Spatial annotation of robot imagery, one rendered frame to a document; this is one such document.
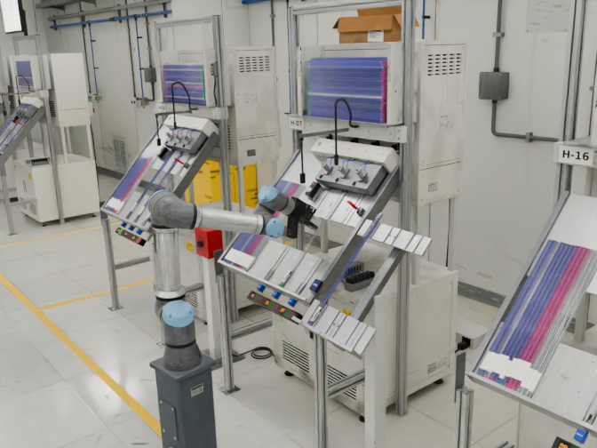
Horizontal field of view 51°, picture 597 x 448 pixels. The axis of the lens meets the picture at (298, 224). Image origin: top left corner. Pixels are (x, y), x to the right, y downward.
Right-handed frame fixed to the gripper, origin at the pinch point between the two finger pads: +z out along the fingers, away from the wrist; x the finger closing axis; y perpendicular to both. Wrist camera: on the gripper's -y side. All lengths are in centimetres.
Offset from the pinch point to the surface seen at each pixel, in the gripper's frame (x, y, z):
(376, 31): 22, 102, 0
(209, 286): 84, -44, 21
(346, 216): -9.2, 10.3, 3.3
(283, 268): 5.9, -20.9, -3.4
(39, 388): 120, -130, -25
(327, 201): 6.9, 15.1, 4.3
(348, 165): 1.4, 32.8, 2.0
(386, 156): -18.0, 39.9, 1.5
